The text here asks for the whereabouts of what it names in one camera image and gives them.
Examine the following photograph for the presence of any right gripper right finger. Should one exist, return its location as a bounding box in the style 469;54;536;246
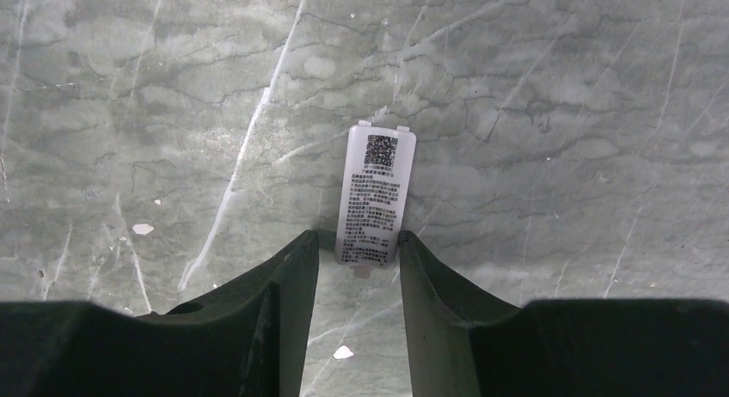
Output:
399;231;728;396

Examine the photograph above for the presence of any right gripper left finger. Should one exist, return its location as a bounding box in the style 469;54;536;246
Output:
1;230;319;396

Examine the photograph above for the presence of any white battery cover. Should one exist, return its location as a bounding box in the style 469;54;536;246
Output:
334;120;417;278

